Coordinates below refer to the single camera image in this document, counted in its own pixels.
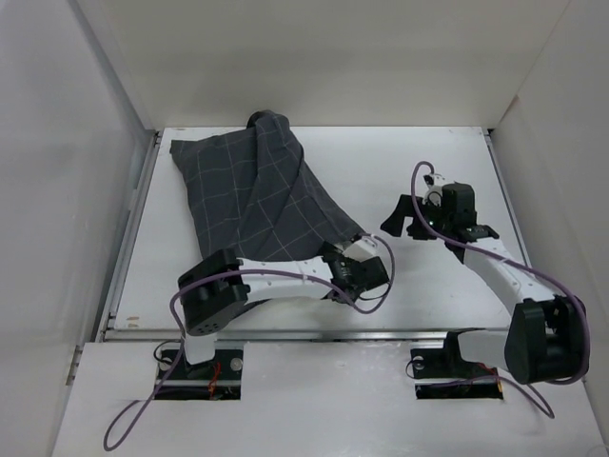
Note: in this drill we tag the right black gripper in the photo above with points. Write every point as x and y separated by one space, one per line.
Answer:
393 224

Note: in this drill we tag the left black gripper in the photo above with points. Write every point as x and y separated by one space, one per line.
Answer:
327 248

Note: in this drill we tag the dark grey checked pillowcase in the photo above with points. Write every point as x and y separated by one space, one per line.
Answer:
251 190

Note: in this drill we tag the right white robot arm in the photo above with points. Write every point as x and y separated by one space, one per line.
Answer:
548 338

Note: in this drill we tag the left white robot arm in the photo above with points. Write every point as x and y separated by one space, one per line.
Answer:
224 286

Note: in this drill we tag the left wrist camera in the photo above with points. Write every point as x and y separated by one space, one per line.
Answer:
361 249

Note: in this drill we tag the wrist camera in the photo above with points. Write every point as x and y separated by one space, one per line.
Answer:
361 249
435 183

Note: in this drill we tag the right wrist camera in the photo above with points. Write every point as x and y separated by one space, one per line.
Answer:
435 183

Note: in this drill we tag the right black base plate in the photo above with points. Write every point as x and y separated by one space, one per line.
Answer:
442 366

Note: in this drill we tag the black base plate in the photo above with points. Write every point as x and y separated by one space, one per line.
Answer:
225 368
442 366

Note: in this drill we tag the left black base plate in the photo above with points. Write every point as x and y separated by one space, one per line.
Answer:
225 368

